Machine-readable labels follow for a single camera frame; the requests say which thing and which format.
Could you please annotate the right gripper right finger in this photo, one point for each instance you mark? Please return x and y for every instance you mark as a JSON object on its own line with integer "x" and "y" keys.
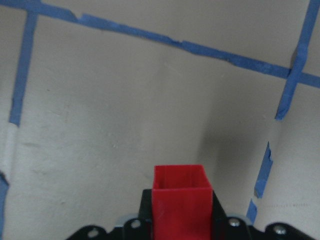
{"x": 218, "y": 219}

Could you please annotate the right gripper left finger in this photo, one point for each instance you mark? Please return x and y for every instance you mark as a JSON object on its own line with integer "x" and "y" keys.
{"x": 145, "y": 214}

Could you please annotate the red toy block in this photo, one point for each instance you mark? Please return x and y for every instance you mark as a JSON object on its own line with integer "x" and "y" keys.
{"x": 181, "y": 203}

